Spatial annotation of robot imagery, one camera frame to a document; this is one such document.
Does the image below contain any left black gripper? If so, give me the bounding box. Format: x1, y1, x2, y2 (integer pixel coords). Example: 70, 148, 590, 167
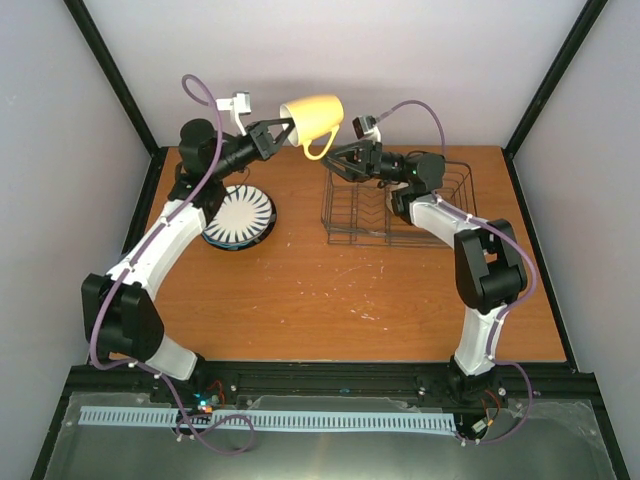
211, 118, 296, 181

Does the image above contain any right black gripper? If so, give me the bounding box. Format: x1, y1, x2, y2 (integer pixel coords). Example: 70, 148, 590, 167
318, 141, 406, 185

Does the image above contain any yellow mug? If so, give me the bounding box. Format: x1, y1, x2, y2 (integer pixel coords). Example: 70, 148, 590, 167
279, 94, 344, 161

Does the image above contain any white blue striped plate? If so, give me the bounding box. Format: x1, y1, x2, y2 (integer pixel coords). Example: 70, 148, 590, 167
202, 185, 277, 249

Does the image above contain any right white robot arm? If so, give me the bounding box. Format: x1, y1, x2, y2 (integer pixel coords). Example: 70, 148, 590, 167
322, 140, 535, 403

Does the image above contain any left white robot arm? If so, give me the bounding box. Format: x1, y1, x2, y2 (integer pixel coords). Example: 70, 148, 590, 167
81, 118, 295, 403

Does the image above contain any dark lower plate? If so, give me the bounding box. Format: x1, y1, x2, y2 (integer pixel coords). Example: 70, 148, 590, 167
202, 197, 277, 251

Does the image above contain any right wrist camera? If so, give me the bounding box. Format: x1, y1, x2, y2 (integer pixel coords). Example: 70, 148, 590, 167
352, 115, 381, 143

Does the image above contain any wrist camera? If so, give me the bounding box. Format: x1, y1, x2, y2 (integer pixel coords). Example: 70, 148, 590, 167
216, 91, 252, 135
352, 115, 381, 143

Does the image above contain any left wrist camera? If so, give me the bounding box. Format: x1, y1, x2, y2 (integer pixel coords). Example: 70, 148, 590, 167
216, 91, 252, 135

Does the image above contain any black wire dish rack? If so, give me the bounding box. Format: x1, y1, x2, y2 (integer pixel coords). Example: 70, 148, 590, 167
319, 158, 475, 246

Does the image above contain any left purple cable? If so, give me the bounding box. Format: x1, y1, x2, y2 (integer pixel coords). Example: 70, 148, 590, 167
87, 74, 256, 456

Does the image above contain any left black frame post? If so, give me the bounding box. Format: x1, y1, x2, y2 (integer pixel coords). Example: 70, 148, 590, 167
63, 0, 160, 156

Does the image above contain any black frame post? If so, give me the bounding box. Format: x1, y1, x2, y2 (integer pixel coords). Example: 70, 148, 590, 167
63, 0, 160, 156
502, 0, 608, 161

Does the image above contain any right black frame post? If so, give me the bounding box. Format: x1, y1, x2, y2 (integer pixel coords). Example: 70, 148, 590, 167
502, 0, 608, 161

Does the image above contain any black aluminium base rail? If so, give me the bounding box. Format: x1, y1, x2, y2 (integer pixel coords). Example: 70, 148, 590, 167
64, 360, 599, 414

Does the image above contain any light blue cable duct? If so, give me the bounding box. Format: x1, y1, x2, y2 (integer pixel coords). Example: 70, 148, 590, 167
77, 406, 456, 436

